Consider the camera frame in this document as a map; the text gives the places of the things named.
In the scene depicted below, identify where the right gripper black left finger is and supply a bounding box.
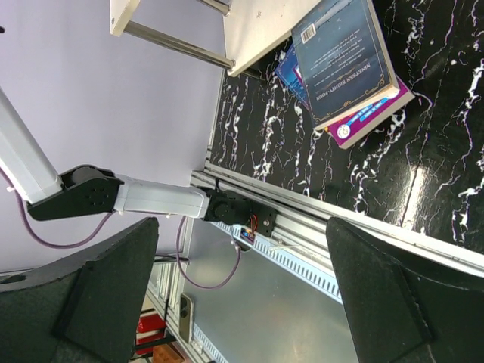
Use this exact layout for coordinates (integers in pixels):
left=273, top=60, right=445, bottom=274
left=1, top=217, right=159, bottom=362

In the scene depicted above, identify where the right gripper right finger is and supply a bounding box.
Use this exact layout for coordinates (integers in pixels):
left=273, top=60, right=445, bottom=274
left=326, top=217, right=483, bottom=362

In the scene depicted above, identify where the purple puzzle book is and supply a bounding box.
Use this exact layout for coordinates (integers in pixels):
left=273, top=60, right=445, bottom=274
left=325, top=79, right=414, bottom=150

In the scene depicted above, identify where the dark blue book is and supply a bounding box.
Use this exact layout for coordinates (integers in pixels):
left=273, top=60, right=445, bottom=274
left=291, top=0, right=399, bottom=131

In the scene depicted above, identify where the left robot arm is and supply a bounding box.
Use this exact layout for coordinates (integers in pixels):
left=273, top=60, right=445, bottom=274
left=1, top=95, right=253, bottom=225

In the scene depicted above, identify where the red box on floor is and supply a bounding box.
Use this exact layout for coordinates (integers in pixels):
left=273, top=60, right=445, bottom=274
left=132, top=308, right=184, bottom=362

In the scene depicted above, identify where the smartphone on table edge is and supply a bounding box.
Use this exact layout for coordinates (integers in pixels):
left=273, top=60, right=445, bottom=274
left=178, top=293, right=194, bottom=343

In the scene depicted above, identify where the black marble pattern mat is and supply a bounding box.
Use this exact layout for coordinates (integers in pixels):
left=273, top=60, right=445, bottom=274
left=207, top=1, right=483, bottom=253

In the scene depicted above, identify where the white two-tier wooden shelf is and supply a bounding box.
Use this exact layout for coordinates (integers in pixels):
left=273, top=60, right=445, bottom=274
left=110, top=0, right=318, bottom=78

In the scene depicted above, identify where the white slotted cable duct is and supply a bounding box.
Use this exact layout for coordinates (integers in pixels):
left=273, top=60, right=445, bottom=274
left=212, top=222, right=343, bottom=305

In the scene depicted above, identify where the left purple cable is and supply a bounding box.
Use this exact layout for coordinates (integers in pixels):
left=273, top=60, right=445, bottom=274
left=0, top=166, right=243, bottom=291

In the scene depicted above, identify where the aluminium mounting rail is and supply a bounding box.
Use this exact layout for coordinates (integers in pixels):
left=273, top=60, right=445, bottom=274
left=191, top=163, right=483, bottom=277

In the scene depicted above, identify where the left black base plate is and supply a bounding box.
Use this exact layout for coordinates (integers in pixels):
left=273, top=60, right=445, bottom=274
left=244, top=201, right=278, bottom=237

